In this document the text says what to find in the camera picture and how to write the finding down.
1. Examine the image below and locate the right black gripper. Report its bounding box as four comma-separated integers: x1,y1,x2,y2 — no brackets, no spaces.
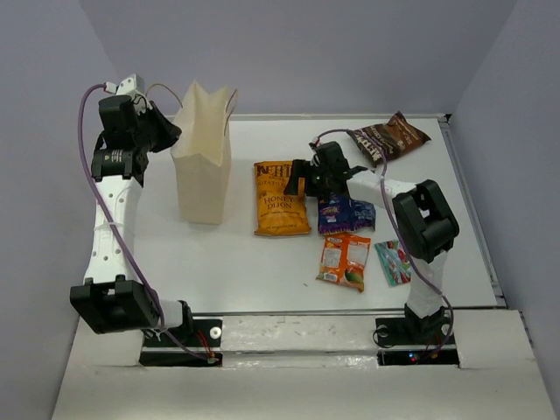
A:
283,159,333,198

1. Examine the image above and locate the cream paper bag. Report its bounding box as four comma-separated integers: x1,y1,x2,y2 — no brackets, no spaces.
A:
171,81,239,225

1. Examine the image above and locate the orange Kettle chips bag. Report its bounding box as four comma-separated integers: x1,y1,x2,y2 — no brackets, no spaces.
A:
254,161,311,236

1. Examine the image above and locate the blue purple candy bag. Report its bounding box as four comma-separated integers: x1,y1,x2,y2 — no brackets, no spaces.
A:
318,194,376,236

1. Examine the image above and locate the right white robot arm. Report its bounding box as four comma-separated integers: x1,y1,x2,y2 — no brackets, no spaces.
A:
284,142,459,347

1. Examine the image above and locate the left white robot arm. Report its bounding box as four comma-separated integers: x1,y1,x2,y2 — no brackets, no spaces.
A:
70,94,193,346

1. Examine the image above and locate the orange candy bag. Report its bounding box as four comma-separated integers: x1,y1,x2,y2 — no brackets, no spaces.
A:
316,234,371,293

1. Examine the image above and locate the brown Kettle chips bag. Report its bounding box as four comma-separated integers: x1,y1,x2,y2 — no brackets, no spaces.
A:
349,111,431,168

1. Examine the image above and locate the teal Fox's candy bag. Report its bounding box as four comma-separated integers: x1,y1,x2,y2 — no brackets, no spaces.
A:
374,240,412,287

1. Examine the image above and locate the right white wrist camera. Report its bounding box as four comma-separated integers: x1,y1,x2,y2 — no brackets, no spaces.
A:
309,136,323,166

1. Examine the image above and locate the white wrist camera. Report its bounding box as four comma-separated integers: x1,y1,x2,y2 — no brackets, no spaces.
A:
103,73,145,98
309,136,323,166

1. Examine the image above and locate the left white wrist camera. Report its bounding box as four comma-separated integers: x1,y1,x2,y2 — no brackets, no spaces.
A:
103,73,145,98

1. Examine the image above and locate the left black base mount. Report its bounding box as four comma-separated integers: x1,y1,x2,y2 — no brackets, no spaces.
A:
139,317,223,368

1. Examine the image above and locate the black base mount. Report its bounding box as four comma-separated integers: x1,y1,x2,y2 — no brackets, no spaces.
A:
139,317,223,368
372,317,459,367

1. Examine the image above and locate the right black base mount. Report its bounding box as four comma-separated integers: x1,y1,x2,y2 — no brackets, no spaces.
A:
372,317,459,367

